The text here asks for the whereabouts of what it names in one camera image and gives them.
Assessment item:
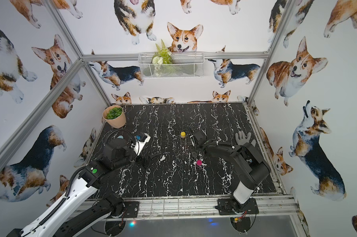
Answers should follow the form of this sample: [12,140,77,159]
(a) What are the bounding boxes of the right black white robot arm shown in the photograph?
[188,130,271,205]

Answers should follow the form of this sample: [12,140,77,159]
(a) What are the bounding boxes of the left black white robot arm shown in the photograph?
[8,133,151,237]

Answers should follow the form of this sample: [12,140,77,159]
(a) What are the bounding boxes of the grey rubber glove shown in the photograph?
[235,131,256,147]

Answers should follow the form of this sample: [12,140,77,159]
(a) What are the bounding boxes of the beige pot with green plant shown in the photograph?
[102,105,126,128]

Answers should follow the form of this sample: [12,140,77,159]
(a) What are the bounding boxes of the green fern plant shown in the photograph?
[152,40,173,65]

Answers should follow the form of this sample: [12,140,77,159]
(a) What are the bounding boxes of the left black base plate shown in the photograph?
[107,201,140,219]

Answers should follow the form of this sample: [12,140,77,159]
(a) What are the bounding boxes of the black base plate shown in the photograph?
[107,201,140,219]
[215,198,259,215]

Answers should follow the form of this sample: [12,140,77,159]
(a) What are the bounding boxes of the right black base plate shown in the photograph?
[215,198,259,215]

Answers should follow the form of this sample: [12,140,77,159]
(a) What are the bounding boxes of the white wire wall basket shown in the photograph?
[138,52,205,79]

